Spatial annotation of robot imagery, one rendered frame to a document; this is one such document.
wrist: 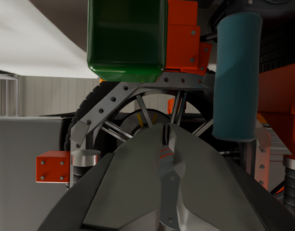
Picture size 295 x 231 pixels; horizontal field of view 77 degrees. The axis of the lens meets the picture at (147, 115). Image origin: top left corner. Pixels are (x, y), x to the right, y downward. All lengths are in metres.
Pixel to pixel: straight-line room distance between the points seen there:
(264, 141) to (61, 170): 0.55
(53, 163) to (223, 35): 0.51
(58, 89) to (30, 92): 0.67
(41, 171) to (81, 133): 0.15
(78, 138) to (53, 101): 4.58
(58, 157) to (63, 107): 4.46
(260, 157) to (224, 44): 0.33
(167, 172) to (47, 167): 0.33
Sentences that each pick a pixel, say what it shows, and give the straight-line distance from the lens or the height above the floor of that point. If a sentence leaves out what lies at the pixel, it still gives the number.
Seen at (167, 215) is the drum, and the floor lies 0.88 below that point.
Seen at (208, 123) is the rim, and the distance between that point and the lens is 0.64.
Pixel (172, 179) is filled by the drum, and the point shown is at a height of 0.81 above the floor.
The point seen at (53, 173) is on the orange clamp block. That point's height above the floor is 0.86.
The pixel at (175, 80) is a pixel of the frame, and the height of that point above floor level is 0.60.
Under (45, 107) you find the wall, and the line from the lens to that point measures 5.17.
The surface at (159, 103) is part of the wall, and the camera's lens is 4.64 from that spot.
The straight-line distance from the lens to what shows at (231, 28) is 0.45.
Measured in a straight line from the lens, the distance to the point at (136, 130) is 0.96.
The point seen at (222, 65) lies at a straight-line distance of 0.44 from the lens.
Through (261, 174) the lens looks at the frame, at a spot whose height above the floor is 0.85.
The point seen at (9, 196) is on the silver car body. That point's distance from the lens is 1.12.
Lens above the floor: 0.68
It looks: 2 degrees up
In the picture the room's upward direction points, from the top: 178 degrees counter-clockwise
